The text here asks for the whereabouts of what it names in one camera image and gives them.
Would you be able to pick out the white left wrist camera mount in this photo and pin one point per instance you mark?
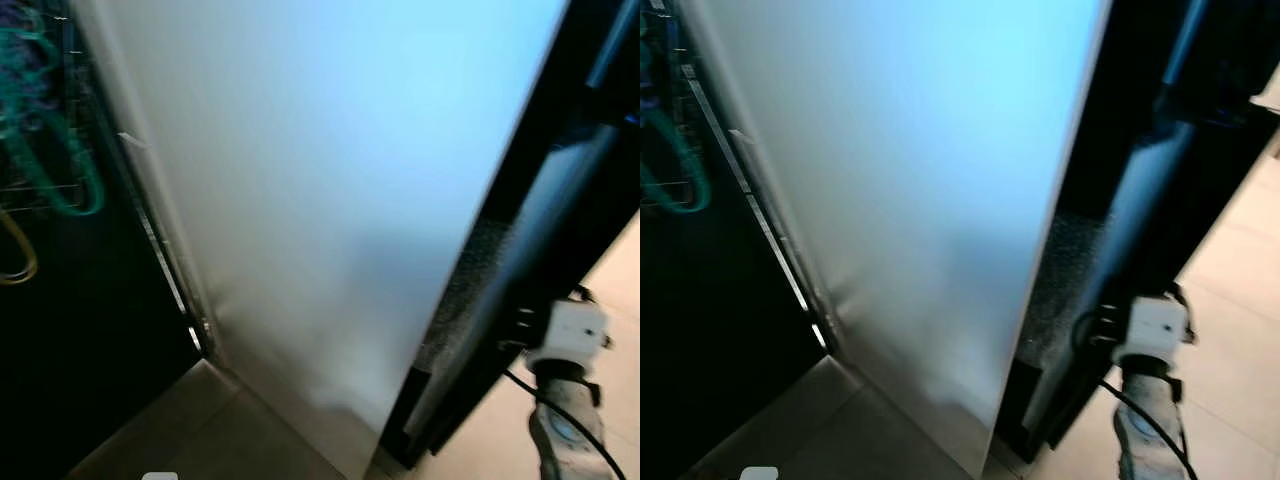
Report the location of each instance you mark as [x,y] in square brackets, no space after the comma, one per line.
[160,475]
[760,473]

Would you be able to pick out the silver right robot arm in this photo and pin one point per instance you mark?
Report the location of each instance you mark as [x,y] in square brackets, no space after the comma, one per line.
[565,430]
[1145,430]

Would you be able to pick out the dark cabinet with silver trim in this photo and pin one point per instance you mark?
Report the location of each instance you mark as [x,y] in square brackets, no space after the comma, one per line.
[90,320]
[720,330]

